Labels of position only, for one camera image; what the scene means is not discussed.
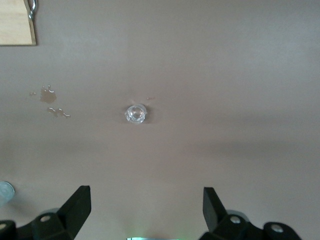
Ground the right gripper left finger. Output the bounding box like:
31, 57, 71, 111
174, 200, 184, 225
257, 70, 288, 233
0, 185, 91, 240

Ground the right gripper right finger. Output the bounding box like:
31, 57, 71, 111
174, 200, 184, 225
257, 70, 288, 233
202, 186, 301, 240

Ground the clear glass beaker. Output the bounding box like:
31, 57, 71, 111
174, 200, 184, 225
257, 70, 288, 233
123, 102, 149, 125

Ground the wooden cutting board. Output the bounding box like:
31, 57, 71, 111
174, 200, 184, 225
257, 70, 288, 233
0, 0, 39, 47

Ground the liquid spill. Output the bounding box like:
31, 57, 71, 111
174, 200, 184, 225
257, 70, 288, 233
28, 84, 72, 119

